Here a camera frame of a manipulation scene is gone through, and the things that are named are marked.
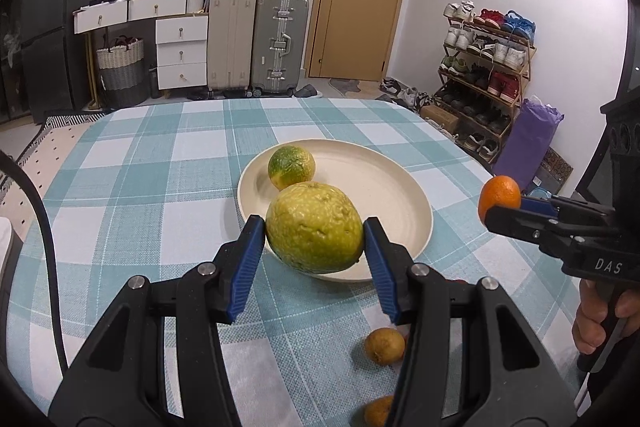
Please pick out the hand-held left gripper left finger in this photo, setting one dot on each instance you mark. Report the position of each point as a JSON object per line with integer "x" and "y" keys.
{"x": 245, "y": 267}

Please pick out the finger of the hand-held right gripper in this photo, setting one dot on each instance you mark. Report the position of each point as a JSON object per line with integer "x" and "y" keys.
{"x": 537, "y": 206}
{"x": 520, "y": 222}

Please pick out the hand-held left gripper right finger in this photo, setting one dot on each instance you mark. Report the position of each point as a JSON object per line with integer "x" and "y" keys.
{"x": 382, "y": 272}

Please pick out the small orange tangerine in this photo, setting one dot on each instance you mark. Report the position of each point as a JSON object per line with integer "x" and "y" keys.
{"x": 497, "y": 194}

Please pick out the brown longan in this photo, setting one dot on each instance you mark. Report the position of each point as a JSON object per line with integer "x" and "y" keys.
{"x": 382, "y": 346}
{"x": 377, "y": 411}

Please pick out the large yellow green citrus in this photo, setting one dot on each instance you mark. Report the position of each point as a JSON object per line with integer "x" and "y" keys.
{"x": 312, "y": 227}

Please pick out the cream round plate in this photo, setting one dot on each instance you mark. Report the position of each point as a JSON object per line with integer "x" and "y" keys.
{"x": 372, "y": 187}

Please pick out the person's right hand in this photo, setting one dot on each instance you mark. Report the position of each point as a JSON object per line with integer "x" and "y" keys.
{"x": 587, "y": 322}

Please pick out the clear plastic water jug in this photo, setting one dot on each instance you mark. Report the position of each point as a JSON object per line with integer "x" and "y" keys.
{"x": 541, "y": 193}

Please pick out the purple bag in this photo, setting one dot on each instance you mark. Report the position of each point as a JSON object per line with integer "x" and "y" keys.
{"x": 527, "y": 142}

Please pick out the small green yellow citrus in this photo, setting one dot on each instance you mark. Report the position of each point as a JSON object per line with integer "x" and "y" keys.
{"x": 290, "y": 166}

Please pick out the wooden shoe rack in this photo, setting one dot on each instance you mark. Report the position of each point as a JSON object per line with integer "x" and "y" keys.
{"x": 525, "y": 79}

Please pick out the collection of assorted shoes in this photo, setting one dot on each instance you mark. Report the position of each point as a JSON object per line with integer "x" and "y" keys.
{"x": 500, "y": 84}

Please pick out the cardboard box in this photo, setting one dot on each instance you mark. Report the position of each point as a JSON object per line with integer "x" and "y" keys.
{"x": 440, "y": 118}

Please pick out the grey slippers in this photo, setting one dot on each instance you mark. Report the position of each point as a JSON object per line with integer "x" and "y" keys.
{"x": 306, "y": 92}

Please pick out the grey floor mat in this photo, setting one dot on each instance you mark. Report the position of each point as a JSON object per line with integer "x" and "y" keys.
{"x": 345, "y": 85}

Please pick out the dark bottle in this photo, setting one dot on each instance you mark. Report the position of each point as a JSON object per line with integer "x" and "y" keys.
{"x": 154, "y": 82}

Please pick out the white drawer dresser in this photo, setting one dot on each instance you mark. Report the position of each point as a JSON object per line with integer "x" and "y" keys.
{"x": 180, "y": 52}

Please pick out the beige suitcase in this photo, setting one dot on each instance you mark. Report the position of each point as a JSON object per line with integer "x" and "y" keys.
{"x": 231, "y": 42}

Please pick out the silver suitcase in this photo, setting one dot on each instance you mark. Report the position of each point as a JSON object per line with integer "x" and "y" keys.
{"x": 280, "y": 42}

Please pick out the grey woven basket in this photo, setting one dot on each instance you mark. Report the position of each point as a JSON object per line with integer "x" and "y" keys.
{"x": 120, "y": 72}

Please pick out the patterned floor rug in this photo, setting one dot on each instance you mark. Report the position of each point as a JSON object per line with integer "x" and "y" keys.
{"x": 40, "y": 152}

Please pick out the white object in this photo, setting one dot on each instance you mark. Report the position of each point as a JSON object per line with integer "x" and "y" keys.
{"x": 5, "y": 247}

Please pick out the dark refrigerator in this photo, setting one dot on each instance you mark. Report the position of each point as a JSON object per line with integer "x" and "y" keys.
{"x": 55, "y": 17}

